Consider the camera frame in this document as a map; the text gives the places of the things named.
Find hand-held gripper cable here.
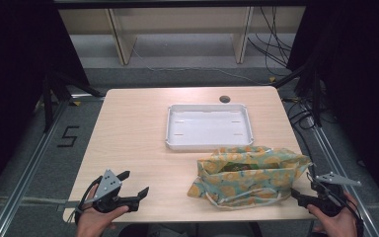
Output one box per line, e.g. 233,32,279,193
341,192,365,237
73,175,104,225

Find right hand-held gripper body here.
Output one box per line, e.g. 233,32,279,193
307,171,362,217

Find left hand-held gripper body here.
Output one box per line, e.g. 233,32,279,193
92,169,141,214

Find black floor cables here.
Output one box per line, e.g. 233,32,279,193
281,97,319,176

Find grey floor tape strip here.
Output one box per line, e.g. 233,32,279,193
0,196,81,209

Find black tape floor numeral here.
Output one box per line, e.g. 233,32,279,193
56,124,80,148

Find bundle of black hanging cables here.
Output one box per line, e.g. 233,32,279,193
247,5,293,77

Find orange-patterned cloth bag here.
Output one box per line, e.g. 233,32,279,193
187,145,313,211

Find person's left hand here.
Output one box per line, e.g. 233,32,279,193
75,185,130,237

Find black metal stand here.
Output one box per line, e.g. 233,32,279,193
271,60,324,128
41,69,104,133

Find person's right hand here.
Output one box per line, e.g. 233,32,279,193
306,192,359,237

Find white floor cable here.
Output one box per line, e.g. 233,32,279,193
131,47,272,85

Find right hand-held gripper cable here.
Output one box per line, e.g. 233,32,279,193
341,192,365,237

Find left hand-held gripper cable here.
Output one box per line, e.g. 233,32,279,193
73,175,104,225

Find white plastic tray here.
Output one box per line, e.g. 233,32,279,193
165,103,255,152

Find black curtain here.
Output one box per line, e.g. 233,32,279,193
0,0,91,201
286,0,379,211

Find aluminium floor rail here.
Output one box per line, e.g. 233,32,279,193
304,107,379,237
0,98,71,237

